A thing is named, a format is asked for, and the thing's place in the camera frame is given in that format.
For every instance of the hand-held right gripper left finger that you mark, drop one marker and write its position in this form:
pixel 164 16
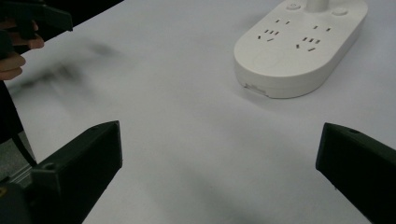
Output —
pixel 84 165

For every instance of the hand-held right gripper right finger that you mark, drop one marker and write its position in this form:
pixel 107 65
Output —
pixel 358 165

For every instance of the white power strip lamp base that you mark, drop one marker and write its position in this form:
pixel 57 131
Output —
pixel 295 53

